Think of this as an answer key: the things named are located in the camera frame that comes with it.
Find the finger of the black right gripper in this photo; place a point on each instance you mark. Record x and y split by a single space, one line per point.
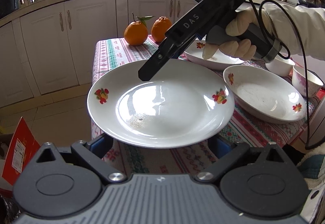
153 65

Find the red cardboard box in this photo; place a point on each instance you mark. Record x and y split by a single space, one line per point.
23 146

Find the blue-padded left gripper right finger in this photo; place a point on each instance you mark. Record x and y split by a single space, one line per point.
228 155

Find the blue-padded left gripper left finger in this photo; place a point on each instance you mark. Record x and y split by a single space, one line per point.
90 155

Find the white sleeved right forearm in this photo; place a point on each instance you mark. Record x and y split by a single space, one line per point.
300 28

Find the white plate with fruit print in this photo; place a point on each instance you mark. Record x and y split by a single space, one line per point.
183 104

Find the white kitchen cabinets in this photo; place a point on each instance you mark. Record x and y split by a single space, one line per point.
52 48

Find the orange with leaf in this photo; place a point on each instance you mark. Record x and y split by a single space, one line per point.
136 32

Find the bumpy orange without leaf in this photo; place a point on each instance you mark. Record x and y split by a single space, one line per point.
159 28

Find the white gloved right hand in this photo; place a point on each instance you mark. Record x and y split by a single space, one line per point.
243 49

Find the white bowl pink flowers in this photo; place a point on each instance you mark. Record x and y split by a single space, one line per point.
279 66

